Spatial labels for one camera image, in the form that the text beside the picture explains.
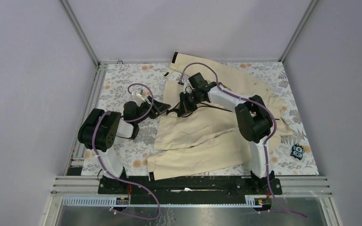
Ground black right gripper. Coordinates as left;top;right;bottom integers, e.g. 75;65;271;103
178;90;201;118

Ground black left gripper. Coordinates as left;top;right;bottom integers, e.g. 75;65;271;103
133;96;170;124

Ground beige zip jacket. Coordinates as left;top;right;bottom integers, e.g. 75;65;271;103
148;53;293;180

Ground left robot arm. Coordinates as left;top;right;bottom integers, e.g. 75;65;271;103
77;96;171;194

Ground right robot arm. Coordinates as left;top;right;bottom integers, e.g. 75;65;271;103
176;73;276;194

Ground floral patterned table mat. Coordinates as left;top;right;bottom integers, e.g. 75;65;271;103
97;62;319;176

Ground small blue black toy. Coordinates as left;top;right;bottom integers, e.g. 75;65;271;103
290;144;305;160

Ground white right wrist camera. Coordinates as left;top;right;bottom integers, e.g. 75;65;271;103
177;77;190;89

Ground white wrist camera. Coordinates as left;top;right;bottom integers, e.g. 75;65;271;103
131;88;145;102
177;77;190;89

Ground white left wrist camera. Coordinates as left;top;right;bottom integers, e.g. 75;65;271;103
131;88;145;102

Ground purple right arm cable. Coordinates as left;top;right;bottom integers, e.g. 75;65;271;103
178;62;308;219

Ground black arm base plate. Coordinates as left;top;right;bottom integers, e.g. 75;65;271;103
98;176;270;205

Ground grey slotted cable duct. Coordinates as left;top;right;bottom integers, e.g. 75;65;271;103
61;196;263;209

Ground aluminium frame left post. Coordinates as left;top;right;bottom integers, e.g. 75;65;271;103
59;0;100;67

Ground aluminium frame post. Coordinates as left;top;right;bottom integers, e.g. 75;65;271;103
278;0;319;63
59;0;100;67

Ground aluminium frame right post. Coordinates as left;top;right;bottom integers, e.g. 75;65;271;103
278;0;319;63

